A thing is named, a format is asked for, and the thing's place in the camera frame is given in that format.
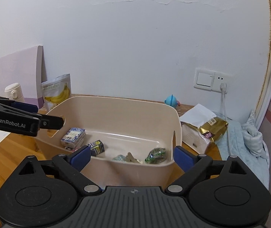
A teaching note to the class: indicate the white thermos bottle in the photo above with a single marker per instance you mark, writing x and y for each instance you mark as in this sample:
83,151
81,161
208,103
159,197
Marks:
13,91

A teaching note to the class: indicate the green foil snack packet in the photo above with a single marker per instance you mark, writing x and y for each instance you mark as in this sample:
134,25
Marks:
156,156

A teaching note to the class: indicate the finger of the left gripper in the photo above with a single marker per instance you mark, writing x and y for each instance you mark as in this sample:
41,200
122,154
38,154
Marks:
51,122
22,106

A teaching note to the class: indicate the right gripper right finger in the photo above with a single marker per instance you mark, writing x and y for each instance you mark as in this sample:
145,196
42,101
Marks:
195,168

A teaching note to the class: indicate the white paper bag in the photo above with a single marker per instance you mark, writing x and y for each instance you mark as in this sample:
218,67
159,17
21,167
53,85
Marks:
191,121

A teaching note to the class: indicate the beige plastic storage bin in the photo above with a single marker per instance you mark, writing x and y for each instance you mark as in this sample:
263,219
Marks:
123,125

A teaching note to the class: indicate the green checked cloth bundle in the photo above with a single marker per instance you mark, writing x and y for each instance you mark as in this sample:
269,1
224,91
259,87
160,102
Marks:
120,158

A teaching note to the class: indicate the light blue blanket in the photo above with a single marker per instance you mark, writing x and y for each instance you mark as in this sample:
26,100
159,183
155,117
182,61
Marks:
246,142

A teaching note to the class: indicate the blue white porcelain pattern box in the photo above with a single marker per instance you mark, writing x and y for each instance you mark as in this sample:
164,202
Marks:
73,138

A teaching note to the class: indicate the blue cartoon figurine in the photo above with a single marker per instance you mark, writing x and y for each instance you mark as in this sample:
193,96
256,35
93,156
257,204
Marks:
172,101

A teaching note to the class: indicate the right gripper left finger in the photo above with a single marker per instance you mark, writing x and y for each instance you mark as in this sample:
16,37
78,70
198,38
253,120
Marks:
70,166

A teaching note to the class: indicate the banana chips pouch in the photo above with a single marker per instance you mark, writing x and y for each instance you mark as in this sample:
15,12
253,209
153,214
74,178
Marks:
55,91

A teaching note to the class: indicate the white wall switch socket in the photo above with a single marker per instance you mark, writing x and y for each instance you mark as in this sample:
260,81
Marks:
210,80

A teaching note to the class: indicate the purple white board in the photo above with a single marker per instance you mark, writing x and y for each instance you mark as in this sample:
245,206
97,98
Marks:
24,67

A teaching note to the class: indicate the gold snack bag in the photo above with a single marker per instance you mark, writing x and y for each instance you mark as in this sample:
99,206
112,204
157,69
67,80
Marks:
213,129

